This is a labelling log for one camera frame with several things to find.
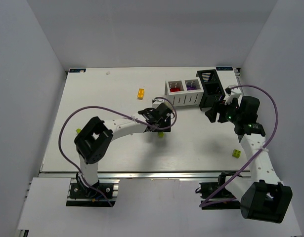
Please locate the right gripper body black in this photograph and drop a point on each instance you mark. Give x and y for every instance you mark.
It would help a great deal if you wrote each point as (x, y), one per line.
(219, 112)

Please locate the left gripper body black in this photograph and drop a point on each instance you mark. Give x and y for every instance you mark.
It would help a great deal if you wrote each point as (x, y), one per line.
(165, 126)

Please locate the red lego brick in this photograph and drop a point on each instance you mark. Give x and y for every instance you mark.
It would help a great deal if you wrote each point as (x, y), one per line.
(176, 89)

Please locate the purple lego brick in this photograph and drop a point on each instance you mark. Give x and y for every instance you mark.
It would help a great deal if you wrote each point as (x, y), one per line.
(191, 87)

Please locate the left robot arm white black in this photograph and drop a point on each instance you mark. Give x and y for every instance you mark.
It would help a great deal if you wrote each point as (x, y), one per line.
(94, 139)

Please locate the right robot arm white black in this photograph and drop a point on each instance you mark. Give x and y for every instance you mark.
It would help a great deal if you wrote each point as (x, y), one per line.
(264, 197)

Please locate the black double bin container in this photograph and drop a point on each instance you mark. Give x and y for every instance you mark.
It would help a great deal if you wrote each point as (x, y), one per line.
(212, 87)

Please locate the white double bin container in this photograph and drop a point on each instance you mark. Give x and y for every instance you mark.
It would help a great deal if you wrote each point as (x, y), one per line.
(184, 97)

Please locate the orange yellow lego brick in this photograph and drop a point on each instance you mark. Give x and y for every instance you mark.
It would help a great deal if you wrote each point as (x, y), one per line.
(140, 94)

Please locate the small green lego right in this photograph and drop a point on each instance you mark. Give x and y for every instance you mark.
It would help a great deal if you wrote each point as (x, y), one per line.
(236, 153)

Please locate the blue label right corner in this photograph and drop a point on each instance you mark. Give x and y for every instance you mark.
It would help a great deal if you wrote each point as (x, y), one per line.
(224, 68)

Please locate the blue label corner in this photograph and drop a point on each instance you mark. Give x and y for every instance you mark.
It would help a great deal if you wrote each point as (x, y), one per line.
(224, 68)
(82, 70)

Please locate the blue label left corner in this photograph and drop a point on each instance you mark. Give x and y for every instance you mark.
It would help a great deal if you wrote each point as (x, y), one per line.
(82, 70)

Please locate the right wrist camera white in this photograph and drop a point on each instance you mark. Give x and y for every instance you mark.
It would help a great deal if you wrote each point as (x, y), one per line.
(233, 92)

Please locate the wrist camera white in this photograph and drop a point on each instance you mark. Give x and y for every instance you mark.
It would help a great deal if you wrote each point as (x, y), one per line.
(157, 101)
(233, 92)

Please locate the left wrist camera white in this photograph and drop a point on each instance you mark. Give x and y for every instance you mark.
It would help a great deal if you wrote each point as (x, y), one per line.
(157, 101)

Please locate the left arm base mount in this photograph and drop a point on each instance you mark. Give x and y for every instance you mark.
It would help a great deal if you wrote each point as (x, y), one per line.
(79, 195)

